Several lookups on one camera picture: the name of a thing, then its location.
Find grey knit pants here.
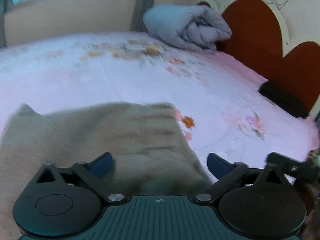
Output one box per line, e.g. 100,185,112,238
1,103,211,239

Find black cloth on bed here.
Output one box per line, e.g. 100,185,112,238
258,81,309,119

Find red wooden headboard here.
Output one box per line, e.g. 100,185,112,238
195,0,320,117

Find rolled grey-blue duvet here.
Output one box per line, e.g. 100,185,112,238
143,4,232,54

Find left grey curtain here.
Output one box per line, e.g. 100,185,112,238
0,0,7,48

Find grey curtain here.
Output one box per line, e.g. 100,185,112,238
131,0,154,32
0,0,7,48

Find right grey curtain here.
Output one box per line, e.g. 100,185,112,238
131,0,154,32

